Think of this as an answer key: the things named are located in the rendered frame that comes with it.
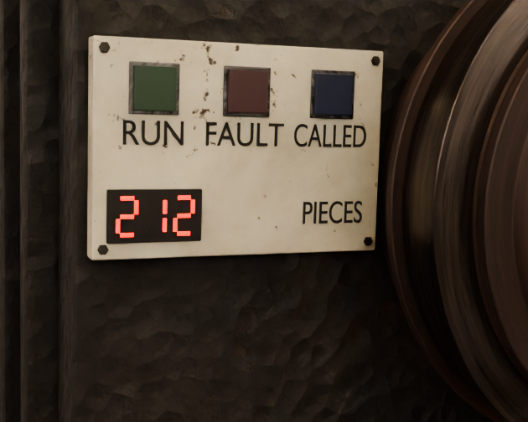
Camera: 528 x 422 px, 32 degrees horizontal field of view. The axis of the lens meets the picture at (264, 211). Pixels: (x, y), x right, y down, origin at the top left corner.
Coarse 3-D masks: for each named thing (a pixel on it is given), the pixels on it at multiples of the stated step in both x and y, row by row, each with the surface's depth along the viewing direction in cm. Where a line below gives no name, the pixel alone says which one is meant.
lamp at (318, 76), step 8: (320, 80) 78; (328, 80) 79; (336, 80) 79; (344, 80) 79; (352, 80) 80; (320, 88) 79; (328, 88) 79; (336, 88) 79; (344, 88) 79; (352, 88) 80; (320, 96) 79; (328, 96) 79; (336, 96) 79; (344, 96) 79; (320, 104) 79; (328, 104) 79; (336, 104) 79; (344, 104) 80; (320, 112) 79; (328, 112) 79; (336, 112) 79; (344, 112) 80
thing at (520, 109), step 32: (512, 96) 69; (512, 128) 69; (480, 160) 70; (512, 160) 69; (480, 192) 70; (512, 192) 70; (480, 224) 70; (512, 224) 70; (480, 256) 70; (512, 256) 70; (480, 288) 72; (512, 288) 71; (512, 320) 71; (512, 352) 72
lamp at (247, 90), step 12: (228, 72) 75; (240, 72) 76; (252, 72) 76; (264, 72) 76; (228, 84) 76; (240, 84) 76; (252, 84) 76; (264, 84) 77; (228, 96) 76; (240, 96) 76; (252, 96) 76; (264, 96) 77; (228, 108) 76; (240, 108) 76; (252, 108) 76; (264, 108) 77
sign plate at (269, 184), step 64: (128, 64) 73; (192, 64) 75; (256, 64) 77; (320, 64) 79; (128, 128) 73; (192, 128) 75; (256, 128) 77; (320, 128) 80; (128, 192) 74; (192, 192) 76; (256, 192) 78; (320, 192) 80; (128, 256) 75; (192, 256) 77
